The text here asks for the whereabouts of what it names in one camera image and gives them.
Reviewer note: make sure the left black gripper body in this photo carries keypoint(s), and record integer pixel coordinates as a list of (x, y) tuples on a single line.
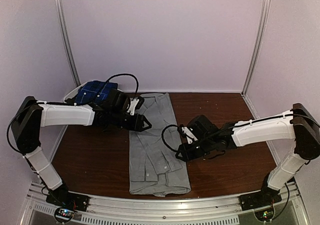
[(117, 119)]

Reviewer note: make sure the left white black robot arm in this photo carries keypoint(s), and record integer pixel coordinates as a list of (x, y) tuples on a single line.
[(34, 115)]

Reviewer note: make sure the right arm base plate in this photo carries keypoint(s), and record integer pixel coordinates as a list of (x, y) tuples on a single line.
[(261, 203)]

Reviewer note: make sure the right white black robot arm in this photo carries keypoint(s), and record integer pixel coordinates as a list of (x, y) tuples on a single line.
[(296, 124)]

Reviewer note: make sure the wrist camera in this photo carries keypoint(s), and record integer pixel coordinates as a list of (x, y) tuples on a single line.
[(135, 104), (187, 133)]

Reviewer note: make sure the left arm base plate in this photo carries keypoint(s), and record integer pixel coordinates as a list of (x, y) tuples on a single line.
[(68, 209)]

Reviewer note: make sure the left aluminium frame post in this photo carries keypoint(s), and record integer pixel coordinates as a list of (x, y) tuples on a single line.
[(66, 41)]

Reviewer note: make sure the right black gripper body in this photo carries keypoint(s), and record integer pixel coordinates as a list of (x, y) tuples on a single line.
[(203, 143)]

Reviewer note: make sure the white plastic basket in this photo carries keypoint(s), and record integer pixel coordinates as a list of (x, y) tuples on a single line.
[(71, 94)]

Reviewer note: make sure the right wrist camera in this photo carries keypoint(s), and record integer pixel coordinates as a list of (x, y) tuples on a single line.
[(187, 133)]

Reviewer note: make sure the aluminium frame post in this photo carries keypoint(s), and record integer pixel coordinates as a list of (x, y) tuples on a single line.
[(66, 41), (264, 14)]

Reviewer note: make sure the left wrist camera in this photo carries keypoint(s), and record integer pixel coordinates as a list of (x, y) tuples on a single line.
[(135, 104)]

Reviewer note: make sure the grey long sleeve shirt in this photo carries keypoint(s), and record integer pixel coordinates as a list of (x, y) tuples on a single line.
[(153, 167)]

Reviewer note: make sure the blue plaid shirt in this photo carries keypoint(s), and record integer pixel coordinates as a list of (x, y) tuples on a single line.
[(94, 92)]

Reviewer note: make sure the right aluminium frame post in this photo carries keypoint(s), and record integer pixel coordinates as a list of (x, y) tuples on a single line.
[(264, 14)]

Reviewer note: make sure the front aluminium rail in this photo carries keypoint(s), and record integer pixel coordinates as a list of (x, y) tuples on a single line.
[(219, 210)]

